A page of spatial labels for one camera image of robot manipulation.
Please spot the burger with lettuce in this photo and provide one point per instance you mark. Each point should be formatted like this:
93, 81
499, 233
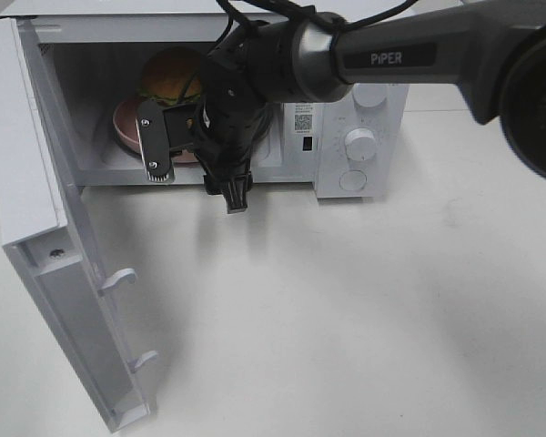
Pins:
170, 76

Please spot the white microwave door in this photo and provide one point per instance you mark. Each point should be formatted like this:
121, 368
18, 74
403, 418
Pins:
47, 237

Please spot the pink round plate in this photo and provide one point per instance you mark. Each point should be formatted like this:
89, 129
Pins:
125, 125

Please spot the white warning label sticker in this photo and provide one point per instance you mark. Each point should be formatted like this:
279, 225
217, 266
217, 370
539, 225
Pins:
304, 118

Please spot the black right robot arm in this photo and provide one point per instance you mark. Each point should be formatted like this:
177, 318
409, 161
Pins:
494, 52

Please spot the white microwave knob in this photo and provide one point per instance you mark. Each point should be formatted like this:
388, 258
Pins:
369, 95
360, 144

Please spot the white lower microwave knob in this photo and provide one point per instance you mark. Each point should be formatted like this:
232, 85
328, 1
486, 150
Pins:
360, 144

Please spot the white upper microwave knob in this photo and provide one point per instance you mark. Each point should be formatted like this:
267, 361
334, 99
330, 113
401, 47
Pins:
369, 95

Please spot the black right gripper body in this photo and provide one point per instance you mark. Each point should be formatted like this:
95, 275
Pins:
229, 117

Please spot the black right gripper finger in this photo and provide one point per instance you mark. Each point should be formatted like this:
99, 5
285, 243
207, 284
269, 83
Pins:
154, 144
233, 190

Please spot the round door release button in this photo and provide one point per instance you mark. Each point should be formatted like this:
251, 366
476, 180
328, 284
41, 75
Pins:
353, 180

